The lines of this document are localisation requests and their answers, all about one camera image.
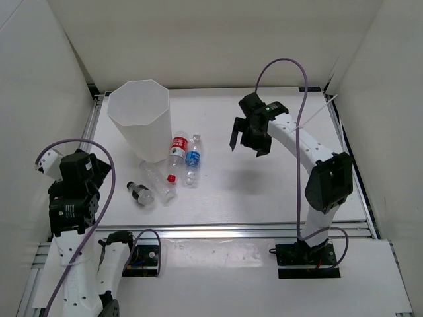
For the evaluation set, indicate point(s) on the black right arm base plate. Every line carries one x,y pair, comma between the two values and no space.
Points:
298,261

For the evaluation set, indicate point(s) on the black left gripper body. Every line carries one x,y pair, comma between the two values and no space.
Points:
55,188

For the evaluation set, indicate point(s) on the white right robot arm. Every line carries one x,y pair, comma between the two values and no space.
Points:
330,173

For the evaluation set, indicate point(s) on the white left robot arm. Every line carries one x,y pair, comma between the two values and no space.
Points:
91,270

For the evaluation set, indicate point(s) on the small black cap bottle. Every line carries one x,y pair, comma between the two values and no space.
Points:
140,193

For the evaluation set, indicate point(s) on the clear unlabeled plastic bottle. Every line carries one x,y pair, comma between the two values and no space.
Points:
166,192

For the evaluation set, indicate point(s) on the white octagonal plastic bin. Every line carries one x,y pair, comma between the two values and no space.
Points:
141,112

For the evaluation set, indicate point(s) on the red label plastic bottle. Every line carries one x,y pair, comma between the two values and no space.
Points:
176,156

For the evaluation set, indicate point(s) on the white zip tie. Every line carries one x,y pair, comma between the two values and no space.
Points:
315,114

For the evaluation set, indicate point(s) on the blue label plastic bottle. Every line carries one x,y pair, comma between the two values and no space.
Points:
193,160

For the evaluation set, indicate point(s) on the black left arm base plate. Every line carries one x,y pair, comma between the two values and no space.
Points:
144,261

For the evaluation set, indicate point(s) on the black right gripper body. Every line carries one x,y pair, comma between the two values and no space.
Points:
252,137

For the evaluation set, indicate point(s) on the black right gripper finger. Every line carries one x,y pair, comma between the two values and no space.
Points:
239,126
263,146

